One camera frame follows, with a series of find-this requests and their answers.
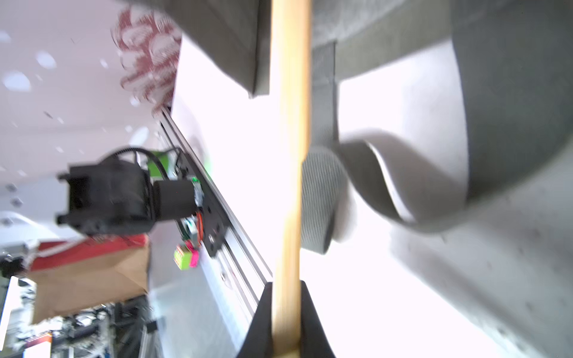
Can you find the aluminium mounting rail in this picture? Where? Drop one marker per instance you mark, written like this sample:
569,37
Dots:
241,262

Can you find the brown cardboard box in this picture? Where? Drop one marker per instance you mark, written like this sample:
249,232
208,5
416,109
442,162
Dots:
74,276

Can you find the olive green tote bag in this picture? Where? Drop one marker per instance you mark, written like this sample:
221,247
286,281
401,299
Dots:
426,107

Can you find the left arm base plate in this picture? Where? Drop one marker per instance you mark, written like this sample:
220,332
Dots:
209,224

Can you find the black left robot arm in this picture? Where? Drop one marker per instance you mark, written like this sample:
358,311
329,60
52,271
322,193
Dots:
120,198

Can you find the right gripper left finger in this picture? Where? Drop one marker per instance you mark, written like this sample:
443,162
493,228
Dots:
258,341

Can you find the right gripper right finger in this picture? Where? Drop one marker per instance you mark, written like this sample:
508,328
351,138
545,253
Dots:
314,343

